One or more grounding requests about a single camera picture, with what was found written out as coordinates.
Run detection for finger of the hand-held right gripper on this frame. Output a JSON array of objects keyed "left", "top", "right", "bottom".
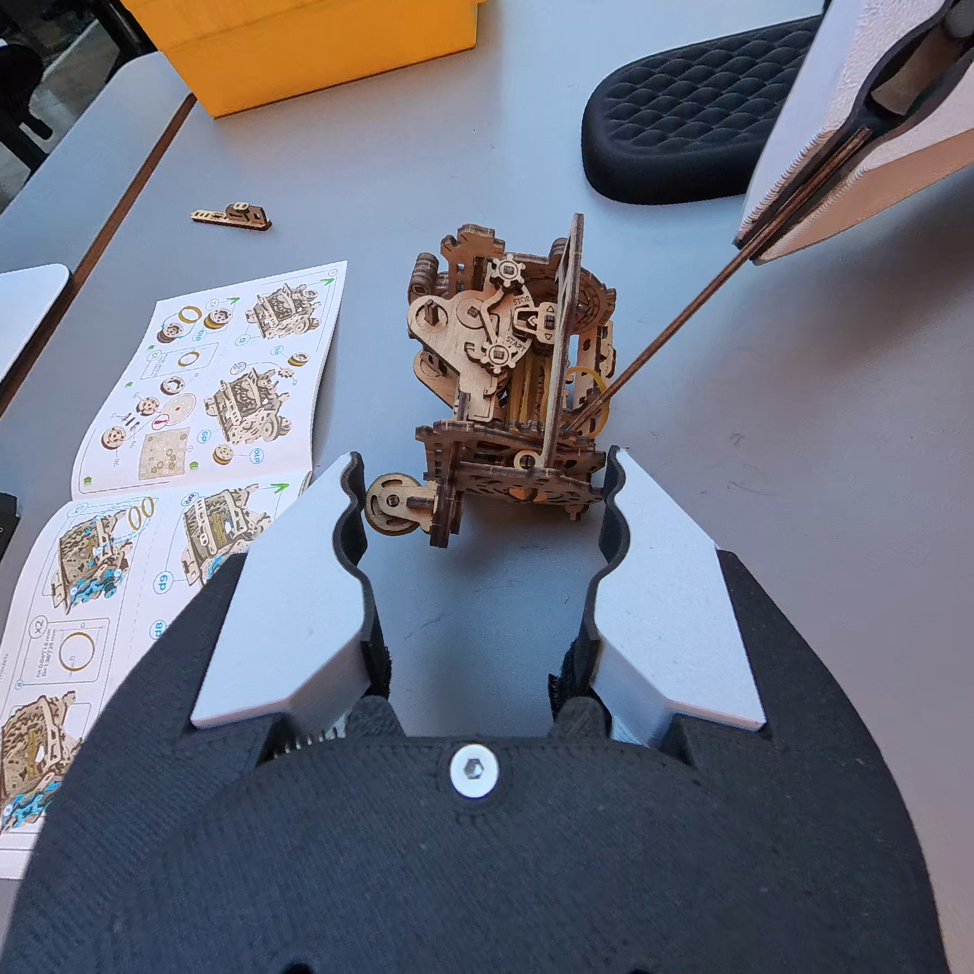
[
  {"left": 734, "top": 0, "right": 954, "bottom": 249},
  {"left": 752, "top": 0, "right": 974, "bottom": 266}
]

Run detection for open instruction booklet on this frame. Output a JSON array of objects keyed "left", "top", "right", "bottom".
[{"left": 0, "top": 261, "right": 349, "bottom": 880}]

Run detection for wooden mechanical model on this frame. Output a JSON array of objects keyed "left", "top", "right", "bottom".
[{"left": 364, "top": 213, "right": 617, "bottom": 549}]

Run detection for thin wooden stick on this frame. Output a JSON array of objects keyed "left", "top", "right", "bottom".
[{"left": 567, "top": 125, "right": 875, "bottom": 436}]

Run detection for black quilted pad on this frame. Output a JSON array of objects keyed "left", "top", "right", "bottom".
[{"left": 582, "top": 15, "right": 824, "bottom": 206}]

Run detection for small wooden model part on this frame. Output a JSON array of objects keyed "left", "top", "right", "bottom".
[{"left": 190, "top": 201, "right": 272, "bottom": 232}]

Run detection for yellow rubber band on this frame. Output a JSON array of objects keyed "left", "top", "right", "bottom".
[{"left": 565, "top": 365, "right": 614, "bottom": 441}]

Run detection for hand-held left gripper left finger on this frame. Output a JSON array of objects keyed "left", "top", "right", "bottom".
[{"left": 189, "top": 450, "right": 393, "bottom": 738}]

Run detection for black office chair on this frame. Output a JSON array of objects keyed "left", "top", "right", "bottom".
[{"left": 0, "top": 42, "right": 54, "bottom": 164}]

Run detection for yellow box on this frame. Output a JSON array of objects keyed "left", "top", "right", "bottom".
[{"left": 120, "top": 0, "right": 485, "bottom": 120}]

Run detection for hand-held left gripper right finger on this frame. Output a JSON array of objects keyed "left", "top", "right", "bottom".
[{"left": 580, "top": 446, "right": 768, "bottom": 750}]

